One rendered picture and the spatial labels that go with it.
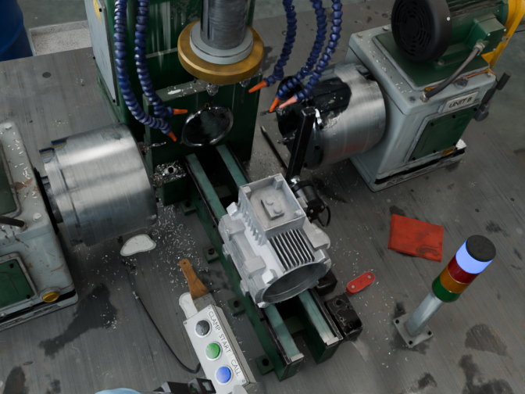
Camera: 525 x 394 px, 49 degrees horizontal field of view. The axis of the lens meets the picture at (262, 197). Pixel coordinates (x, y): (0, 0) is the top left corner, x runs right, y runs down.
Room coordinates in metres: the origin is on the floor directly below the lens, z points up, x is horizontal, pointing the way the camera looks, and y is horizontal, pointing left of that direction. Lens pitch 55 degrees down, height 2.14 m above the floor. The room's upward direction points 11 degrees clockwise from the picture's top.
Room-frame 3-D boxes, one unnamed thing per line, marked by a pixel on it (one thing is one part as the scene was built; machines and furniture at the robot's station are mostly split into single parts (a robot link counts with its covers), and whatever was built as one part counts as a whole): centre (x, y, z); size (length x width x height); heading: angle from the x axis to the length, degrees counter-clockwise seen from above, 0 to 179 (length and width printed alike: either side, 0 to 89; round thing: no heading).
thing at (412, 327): (0.62, -0.44, 1.01); 0.08 x 0.08 x 0.42; 35
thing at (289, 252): (0.66, -0.05, 1.01); 0.20 x 0.19 x 0.19; 35
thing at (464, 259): (0.62, -0.44, 1.19); 0.06 x 0.06 x 0.04
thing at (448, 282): (0.62, -0.44, 1.10); 0.06 x 0.06 x 0.04
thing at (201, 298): (0.61, 0.11, 0.80); 0.21 x 0.05 x 0.01; 37
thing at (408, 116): (1.24, -0.37, 0.99); 0.35 x 0.31 x 0.37; 125
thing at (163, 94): (1.02, 0.21, 0.97); 0.30 x 0.11 x 0.34; 125
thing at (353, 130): (1.08, -0.15, 1.04); 0.41 x 0.25 x 0.25; 125
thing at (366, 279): (0.72, -0.29, 0.81); 0.09 x 0.03 x 0.02; 132
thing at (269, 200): (0.69, -0.02, 1.11); 0.12 x 0.11 x 0.07; 35
